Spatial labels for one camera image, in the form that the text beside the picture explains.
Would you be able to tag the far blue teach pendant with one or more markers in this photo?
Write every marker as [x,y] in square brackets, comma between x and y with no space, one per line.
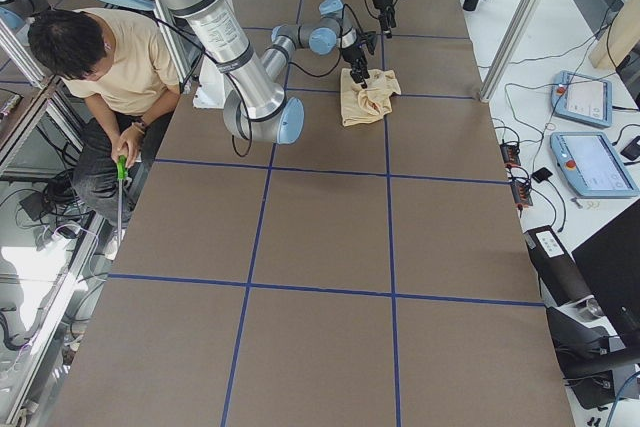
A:
[582,99]

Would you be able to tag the near blue teach pendant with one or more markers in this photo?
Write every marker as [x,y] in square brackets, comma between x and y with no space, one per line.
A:
[591,166]

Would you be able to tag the green-handled tool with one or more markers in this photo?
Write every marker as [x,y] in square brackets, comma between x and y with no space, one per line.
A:
[122,174]

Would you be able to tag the aluminium frame post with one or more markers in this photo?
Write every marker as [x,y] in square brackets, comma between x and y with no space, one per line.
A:
[515,31]

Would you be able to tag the black box device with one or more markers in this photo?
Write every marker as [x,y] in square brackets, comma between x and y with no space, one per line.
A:
[560,281]

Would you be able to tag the beige long-sleeve graphic shirt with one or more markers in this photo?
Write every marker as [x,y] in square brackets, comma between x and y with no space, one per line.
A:
[365,105]

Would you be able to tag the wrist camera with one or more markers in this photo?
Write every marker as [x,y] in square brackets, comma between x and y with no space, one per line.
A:
[368,40]

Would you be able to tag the blue teach pendant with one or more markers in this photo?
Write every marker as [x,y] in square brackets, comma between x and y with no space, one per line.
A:
[582,99]
[591,166]

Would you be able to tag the black monitor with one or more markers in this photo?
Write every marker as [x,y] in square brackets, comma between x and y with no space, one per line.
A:
[609,263]

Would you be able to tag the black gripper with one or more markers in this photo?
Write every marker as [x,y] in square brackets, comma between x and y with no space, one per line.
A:
[352,54]
[381,1]

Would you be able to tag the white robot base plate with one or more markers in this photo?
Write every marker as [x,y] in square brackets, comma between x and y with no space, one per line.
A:
[213,88]

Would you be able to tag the brown table mat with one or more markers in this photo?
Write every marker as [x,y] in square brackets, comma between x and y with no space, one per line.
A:
[374,275]

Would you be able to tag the seated person in beige shirt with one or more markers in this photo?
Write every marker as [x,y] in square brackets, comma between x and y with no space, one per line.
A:
[117,62]

